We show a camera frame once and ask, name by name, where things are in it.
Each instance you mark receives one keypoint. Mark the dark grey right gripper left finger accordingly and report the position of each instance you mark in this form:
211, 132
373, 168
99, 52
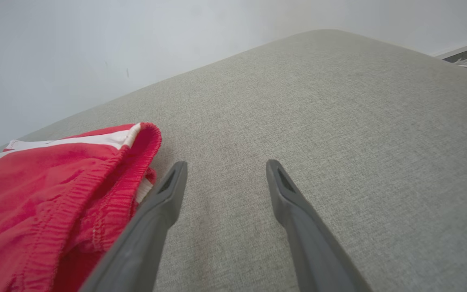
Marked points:
140, 251

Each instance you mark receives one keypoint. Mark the red white basketball shorts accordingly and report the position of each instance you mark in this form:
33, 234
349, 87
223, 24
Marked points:
35, 202

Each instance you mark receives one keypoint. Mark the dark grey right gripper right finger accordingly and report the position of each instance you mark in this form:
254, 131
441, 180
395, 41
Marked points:
314, 255

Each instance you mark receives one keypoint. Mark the grey fabric sofa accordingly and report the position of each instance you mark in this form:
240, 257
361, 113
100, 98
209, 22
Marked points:
339, 142

